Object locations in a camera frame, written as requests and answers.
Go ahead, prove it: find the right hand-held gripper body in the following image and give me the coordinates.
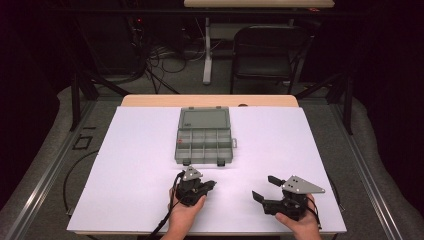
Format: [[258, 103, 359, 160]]
[[262, 175, 326, 222]]

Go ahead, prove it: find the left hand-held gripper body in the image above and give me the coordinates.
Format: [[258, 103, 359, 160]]
[[175, 164, 215, 207]]

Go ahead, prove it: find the grey plastic compartment box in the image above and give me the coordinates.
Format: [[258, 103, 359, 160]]
[[174, 105, 239, 167]]

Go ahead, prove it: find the person's left hand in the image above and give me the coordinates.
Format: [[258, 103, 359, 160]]
[[167, 187, 207, 235]]

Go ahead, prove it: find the person's right hand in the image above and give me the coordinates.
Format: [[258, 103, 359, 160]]
[[275, 194, 322, 236]]

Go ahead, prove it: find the white table board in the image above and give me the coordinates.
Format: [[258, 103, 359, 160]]
[[66, 106, 348, 234]]

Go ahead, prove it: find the light wooden table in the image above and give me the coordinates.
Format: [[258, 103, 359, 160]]
[[73, 94, 345, 237]]

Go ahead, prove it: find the black folding chair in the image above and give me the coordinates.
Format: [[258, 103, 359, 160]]
[[229, 24, 315, 96]]

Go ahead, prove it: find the white background desk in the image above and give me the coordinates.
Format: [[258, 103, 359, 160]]
[[183, 0, 336, 86]]

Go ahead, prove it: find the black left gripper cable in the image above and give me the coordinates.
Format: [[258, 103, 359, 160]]
[[150, 170, 186, 240]]

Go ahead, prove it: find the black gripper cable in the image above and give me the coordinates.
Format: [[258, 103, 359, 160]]
[[306, 195, 323, 230], [150, 170, 186, 240]]

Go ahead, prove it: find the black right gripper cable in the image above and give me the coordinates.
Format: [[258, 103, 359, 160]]
[[306, 195, 323, 230]]

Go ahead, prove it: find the aluminium floor rail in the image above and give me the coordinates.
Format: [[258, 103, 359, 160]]
[[2, 99, 98, 240], [327, 102, 405, 240]]

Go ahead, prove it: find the black frame post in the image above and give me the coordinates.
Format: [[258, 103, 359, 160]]
[[294, 72, 355, 136], [69, 70, 132, 132]]

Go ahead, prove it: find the black floor cable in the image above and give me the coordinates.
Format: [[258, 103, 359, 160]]
[[62, 149, 101, 214]]

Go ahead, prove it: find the bundle of dark cables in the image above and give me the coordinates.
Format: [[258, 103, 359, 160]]
[[124, 14, 188, 95]]

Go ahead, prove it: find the black horizontal frame bar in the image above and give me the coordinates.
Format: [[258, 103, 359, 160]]
[[54, 7, 369, 18]]

